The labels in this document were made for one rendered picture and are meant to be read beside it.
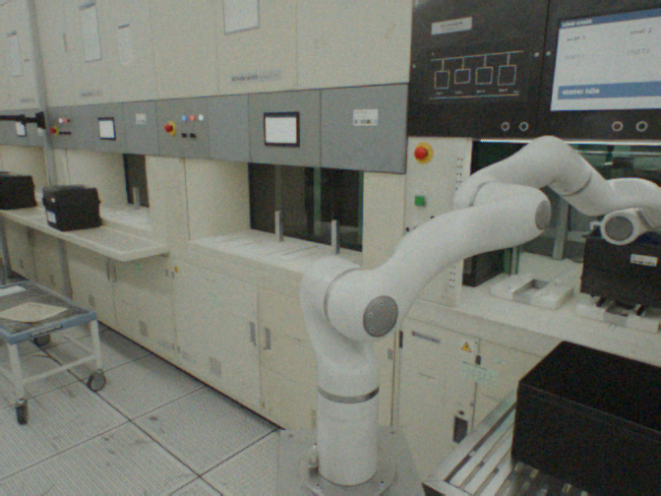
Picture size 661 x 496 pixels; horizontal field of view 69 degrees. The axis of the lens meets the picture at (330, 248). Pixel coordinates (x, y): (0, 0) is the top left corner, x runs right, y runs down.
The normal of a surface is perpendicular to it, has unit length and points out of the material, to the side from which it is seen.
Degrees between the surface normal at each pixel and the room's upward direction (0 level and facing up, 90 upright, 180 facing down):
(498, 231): 103
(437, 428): 90
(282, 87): 90
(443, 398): 90
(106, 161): 90
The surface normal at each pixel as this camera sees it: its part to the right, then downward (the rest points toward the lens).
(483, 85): -0.66, 0.18
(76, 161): 0.75, 0.16
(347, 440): -0.04, 0.24
